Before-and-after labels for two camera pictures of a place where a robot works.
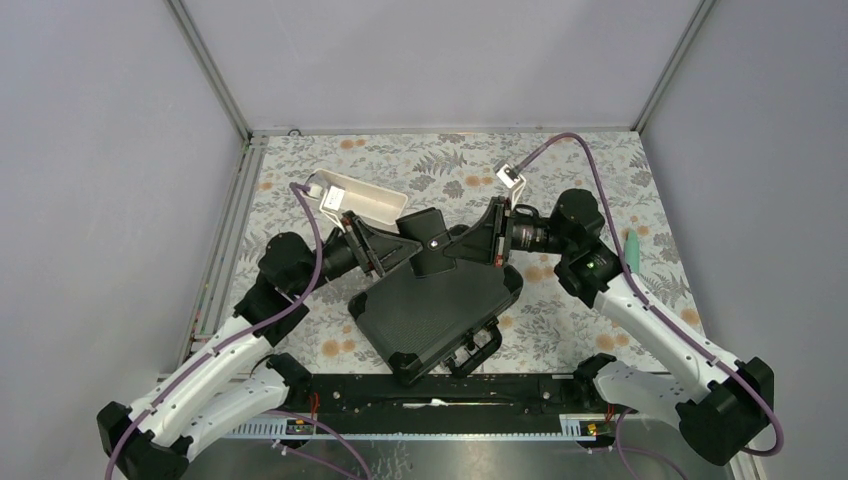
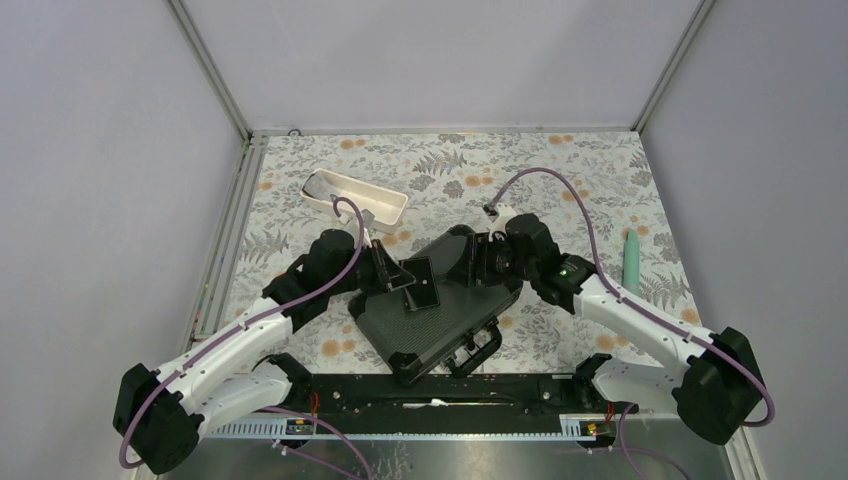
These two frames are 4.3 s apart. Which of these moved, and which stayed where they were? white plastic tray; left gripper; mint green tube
Moved: left gripper
Stayed: mint green tube; white plastic tray
